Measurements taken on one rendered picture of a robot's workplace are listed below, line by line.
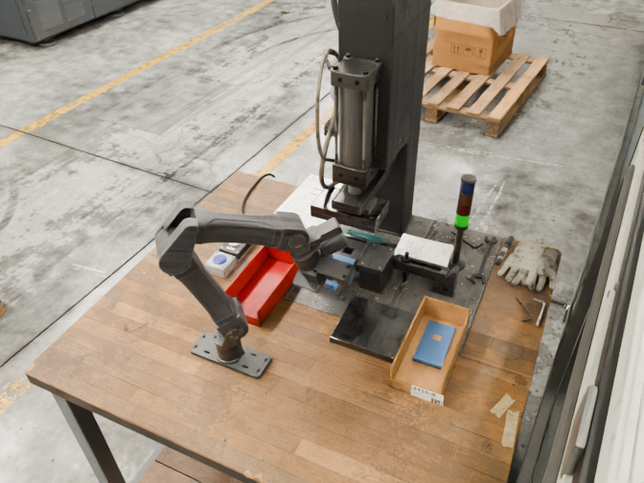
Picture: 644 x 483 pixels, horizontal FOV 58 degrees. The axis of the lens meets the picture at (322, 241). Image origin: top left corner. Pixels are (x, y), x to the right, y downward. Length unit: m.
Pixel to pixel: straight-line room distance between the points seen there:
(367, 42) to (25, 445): 2.02
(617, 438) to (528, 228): 3.01
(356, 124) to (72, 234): 2.49
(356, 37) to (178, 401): 0.91
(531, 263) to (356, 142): 0.65
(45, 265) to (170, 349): 1.97
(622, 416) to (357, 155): 1.03
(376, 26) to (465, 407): 0.86
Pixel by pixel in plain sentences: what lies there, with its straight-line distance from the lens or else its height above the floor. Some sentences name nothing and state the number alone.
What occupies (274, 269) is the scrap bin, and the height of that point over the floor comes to 0.90.
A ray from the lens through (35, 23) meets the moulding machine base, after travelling 6.30.
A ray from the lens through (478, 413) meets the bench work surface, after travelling 1.38.
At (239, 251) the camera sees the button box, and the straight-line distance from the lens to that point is 1.70.
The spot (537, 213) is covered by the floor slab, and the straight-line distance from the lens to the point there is 3.54.
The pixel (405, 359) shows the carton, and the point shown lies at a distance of 1.43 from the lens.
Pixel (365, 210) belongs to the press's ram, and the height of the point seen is 1.15.
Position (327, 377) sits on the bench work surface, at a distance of 1.40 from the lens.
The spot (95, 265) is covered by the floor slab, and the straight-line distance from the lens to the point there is 3.29.
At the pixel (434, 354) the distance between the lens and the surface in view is 1.45.
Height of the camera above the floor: 2.01
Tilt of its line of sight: 39 degrees down
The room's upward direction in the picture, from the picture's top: 2 degrees counter-clockwise
